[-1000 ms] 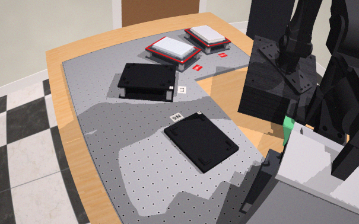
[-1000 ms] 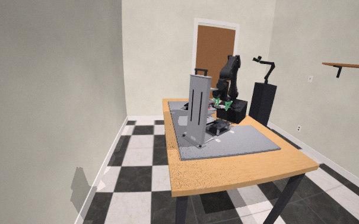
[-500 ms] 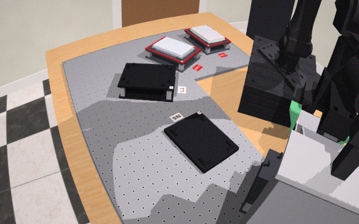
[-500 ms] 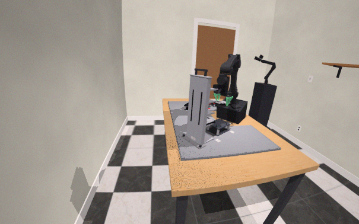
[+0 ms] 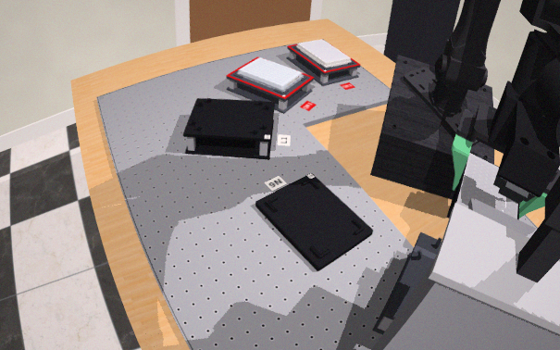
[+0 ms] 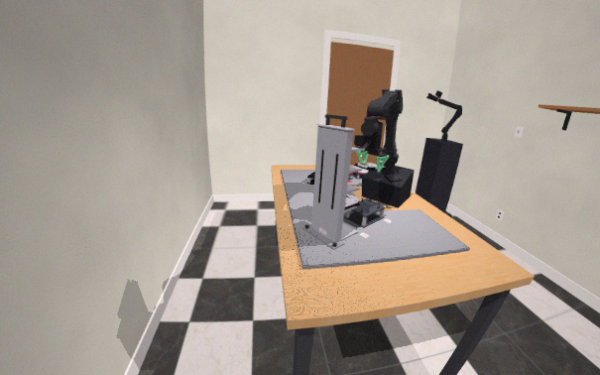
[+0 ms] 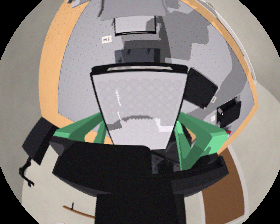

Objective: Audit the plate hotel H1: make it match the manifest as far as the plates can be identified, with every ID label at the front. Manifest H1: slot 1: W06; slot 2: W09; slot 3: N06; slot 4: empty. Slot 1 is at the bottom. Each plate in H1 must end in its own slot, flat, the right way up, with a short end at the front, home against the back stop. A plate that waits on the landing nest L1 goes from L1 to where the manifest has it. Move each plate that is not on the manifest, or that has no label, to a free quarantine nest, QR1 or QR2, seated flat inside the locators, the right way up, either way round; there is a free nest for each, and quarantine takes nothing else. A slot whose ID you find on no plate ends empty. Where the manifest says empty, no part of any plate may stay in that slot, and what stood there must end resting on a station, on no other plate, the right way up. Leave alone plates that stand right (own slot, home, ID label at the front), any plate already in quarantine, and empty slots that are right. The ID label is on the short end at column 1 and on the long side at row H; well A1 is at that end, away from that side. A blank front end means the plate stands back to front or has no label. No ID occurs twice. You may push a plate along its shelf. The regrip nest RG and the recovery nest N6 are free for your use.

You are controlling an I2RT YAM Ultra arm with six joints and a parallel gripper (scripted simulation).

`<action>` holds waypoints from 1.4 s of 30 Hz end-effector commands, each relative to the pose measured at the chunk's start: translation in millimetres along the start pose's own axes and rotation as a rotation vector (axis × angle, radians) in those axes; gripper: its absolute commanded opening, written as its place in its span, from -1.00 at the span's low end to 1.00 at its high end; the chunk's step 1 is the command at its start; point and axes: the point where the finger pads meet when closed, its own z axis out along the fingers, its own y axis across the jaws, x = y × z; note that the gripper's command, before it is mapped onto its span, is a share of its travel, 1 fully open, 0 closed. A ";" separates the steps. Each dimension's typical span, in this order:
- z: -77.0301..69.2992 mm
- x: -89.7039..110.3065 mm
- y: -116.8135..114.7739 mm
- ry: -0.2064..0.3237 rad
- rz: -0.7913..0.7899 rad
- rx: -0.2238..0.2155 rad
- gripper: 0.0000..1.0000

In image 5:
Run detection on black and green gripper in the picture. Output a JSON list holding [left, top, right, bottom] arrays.
[[452, 78, 560, 218]]

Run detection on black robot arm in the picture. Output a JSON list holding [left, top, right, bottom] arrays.
[[404, 0, 560, 204]]

